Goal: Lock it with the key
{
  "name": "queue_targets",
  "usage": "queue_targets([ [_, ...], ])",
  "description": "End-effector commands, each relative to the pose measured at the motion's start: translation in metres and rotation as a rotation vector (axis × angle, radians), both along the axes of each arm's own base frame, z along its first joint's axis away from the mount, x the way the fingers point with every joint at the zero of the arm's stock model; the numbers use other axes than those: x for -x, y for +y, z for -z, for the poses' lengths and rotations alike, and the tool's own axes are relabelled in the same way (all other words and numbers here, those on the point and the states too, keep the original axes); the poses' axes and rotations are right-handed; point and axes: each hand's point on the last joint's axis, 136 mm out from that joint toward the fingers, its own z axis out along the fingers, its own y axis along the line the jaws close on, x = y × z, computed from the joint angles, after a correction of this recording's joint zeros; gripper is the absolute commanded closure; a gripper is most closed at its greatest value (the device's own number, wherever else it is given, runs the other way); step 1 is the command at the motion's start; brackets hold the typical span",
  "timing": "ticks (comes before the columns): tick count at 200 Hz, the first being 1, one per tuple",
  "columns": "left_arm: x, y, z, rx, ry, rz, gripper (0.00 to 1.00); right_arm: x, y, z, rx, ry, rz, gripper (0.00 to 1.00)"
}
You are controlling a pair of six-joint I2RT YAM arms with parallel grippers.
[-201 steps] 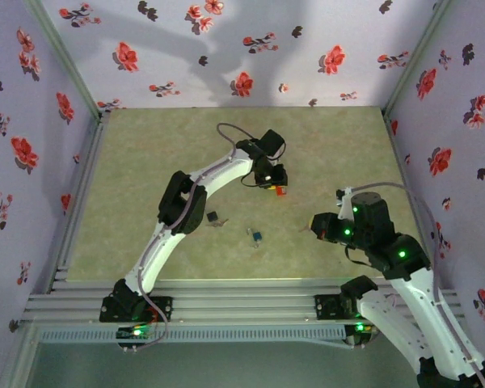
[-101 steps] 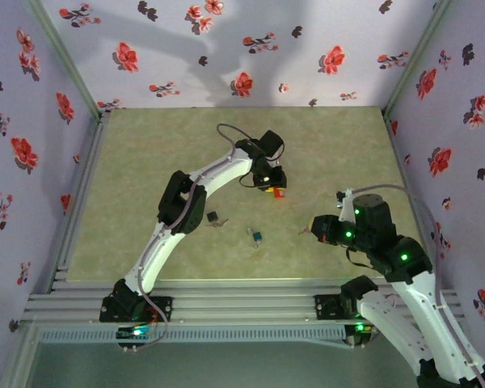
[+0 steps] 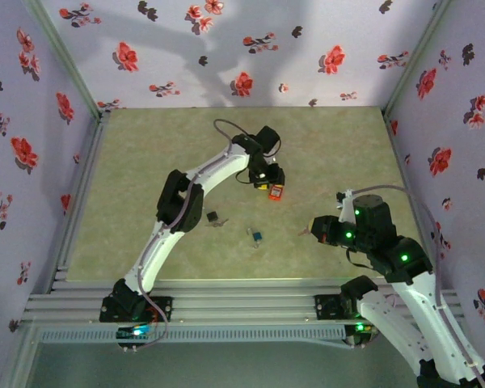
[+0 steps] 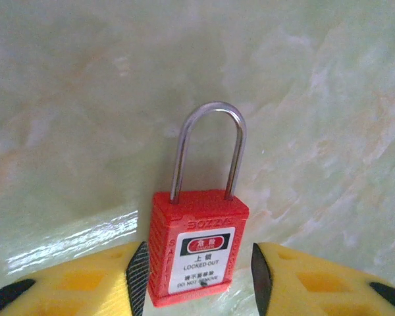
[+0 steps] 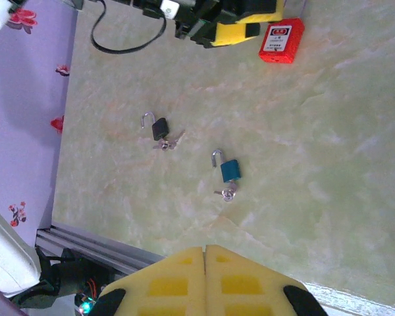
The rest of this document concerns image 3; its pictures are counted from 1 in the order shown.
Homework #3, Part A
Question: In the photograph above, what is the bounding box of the lilac right arm cable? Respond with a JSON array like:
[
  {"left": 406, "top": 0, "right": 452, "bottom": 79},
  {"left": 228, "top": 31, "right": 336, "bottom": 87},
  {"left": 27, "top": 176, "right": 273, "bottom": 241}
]
[{"left": 349, "top": 184, "right": 485, "bottom": 388}]

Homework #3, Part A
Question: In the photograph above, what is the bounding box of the slotted grey cable duct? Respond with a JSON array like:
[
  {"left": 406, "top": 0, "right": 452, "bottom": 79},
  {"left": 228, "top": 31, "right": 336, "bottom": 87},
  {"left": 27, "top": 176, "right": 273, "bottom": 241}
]
[{"left": 37, "top": 326, "right": 348, "bottom": 345}]

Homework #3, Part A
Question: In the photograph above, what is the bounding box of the aluminium front rail beam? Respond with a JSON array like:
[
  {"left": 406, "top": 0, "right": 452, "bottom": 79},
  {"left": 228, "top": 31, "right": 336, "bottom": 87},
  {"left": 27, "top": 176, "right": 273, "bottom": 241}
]
[{"left": 22, "top": 277, "right": 466, "bottom": 325}]

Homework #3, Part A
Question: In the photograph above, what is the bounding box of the grey frame leg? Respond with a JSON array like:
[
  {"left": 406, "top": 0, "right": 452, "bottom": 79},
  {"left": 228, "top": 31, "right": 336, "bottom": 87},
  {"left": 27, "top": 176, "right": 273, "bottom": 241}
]
[{"left": 0, "top": 323, "right": 41, "bottom": 388}]

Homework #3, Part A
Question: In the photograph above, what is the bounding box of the circuit board with LED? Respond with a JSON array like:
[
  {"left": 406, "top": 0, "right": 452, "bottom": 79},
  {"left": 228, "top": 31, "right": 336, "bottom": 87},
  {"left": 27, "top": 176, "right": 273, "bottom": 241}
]
[
  {"left": 345, "top": 321, "right": 379, "bottom": 339},
  {"left": 116, "top": 323, "right": 154, "bottom": 340}
]

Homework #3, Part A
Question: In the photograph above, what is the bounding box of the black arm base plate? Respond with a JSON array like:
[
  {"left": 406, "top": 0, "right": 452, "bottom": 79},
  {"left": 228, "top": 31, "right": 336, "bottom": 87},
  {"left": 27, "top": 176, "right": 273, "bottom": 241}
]
[
  {"left": 99, "top": 296, "right": 174, "bottom": 323},
  {"left": 314, "top": 293, "right": 365, "bottom": 323}
]

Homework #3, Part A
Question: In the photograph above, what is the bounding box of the aluminium side rail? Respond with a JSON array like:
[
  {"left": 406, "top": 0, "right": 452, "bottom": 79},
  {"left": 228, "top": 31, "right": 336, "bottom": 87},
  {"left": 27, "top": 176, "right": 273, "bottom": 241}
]
[
  {"left": 382, "top": 108, "right": 444, "bottom": 290},
  {"left": 47, "top": 111, "right": 111, "bottom": 293}
]

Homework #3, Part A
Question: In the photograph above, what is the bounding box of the grey corner post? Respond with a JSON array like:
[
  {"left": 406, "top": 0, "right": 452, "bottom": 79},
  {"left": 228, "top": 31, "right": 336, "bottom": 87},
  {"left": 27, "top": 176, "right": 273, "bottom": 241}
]
[
  {"left": 22, "top": 0, "right": 106, "bottom": 120},
  {"left": 382, "top": 0, "right": 456, "bottom": 116}
]

